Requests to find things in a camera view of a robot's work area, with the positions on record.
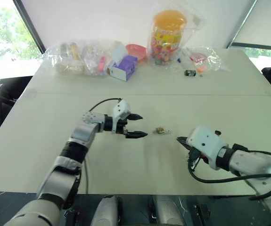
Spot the thin black hanging cable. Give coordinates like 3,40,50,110
84,157,90,195

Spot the pink plastic bowl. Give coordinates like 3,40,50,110
125,43,148,63

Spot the clear bag of small items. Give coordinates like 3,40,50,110
41,38,126,78

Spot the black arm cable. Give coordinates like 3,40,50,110
187,150,271,201
89,97,124,113

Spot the black office chair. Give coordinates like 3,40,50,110
0,75,33,153

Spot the crumpled clear plastic bag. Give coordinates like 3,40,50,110
177,45,231,73

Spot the yellow bottle with purple cap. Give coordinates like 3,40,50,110
70,41,80,61

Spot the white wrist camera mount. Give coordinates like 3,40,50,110
186,125,229,170
111,99,131,135

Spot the purple and white box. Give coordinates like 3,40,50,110
106,44,139,83

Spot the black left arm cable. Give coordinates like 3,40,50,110
89,97,124,113

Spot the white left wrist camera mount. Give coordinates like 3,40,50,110
111,99,131,135

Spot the clear bag around jar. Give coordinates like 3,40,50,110
146,0,208,72

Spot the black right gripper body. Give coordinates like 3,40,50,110
187,146,209,171

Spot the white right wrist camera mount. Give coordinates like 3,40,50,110
186,125,229,170

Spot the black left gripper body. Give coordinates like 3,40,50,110
115,117,131,136

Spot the white rounded shell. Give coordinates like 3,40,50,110
90,195,124,226
152,195,186,226

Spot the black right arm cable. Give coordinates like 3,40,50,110
187,150,271,201

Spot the candy jar with orange lid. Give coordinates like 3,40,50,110
149,9,189,67

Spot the pink packet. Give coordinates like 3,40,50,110
98,56,107,72

